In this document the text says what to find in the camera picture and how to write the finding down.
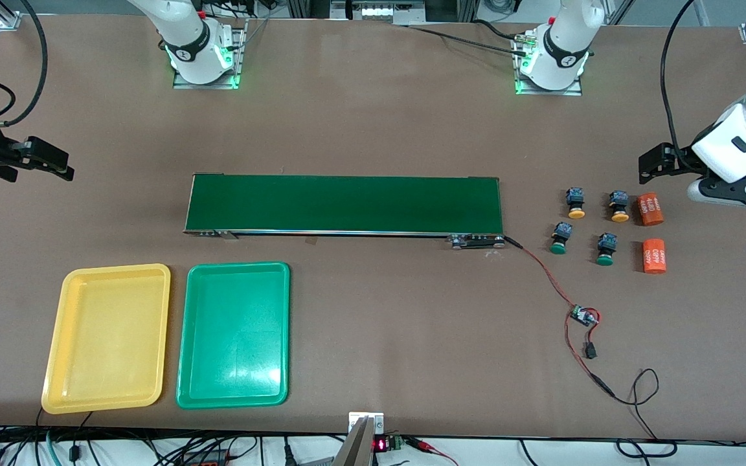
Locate orange cylinder white print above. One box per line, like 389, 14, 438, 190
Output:
636, 192, 664, 227
643, 239, 668, 274

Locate yellow mushroom push button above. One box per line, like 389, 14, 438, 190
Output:
609, 190, 631, 223
565, 187, 587, 219

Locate green mushroom push button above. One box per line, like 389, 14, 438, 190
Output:
549, 222, 574, 255
594, 233, 619, 267

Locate yellow plastic tray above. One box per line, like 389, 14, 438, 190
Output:
41, 263, 172, 415

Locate green plastic tray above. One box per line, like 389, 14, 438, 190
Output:
175, 261, 291, 410

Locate green belt conveyor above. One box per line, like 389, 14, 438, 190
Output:
183, 173, 506, 250

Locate white power strip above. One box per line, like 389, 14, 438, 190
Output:
331, 0, 427, 23

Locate red clip lead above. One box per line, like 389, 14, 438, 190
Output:
409, 437, 459, 466

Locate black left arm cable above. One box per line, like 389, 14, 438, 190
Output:
660, 0, 697, 166

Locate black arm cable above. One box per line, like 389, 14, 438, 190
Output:
660, 0, 697, 166
0, 0, 49, 128

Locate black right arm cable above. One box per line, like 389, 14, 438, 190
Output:
0, 0, 49, 128

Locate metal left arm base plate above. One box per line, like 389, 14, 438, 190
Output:
514, 32, 584, 96

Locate red black motor wire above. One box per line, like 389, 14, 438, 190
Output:
503, 236, 616, 399

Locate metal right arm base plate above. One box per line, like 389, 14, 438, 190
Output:
172, 18, 247, 90

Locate black base supply cable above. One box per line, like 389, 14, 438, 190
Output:
402, 18, 532, 58

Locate thin black power cable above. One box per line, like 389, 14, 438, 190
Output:
596, 368, 678, 459

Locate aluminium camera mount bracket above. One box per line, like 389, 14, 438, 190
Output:
332, 412, 385, 466

